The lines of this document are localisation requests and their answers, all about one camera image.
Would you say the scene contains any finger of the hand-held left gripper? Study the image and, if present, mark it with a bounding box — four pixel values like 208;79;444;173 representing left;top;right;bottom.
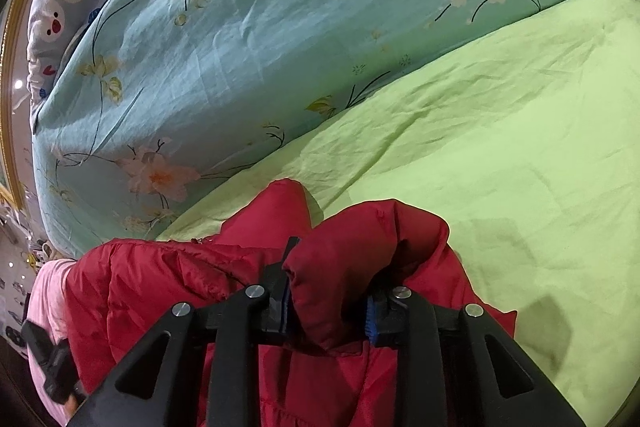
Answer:
20;319;90;404

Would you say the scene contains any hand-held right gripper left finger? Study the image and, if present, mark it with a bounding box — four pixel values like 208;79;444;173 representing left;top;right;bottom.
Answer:
67;237;303;427

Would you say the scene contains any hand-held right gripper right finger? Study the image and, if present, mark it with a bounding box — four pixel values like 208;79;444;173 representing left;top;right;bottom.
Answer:
364;284;586;427

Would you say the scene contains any red puffer jacket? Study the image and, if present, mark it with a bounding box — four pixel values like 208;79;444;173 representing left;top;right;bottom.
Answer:
65;178;518;427

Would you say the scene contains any pink quilt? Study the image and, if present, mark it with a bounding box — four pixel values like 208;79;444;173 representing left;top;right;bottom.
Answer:
26;258;86;427

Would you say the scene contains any light green bed sheet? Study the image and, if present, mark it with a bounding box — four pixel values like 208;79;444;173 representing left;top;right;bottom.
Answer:
155;0;640;427

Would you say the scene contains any gold picture frame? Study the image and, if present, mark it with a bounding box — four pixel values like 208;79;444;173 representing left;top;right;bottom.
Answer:
0;0;32;214

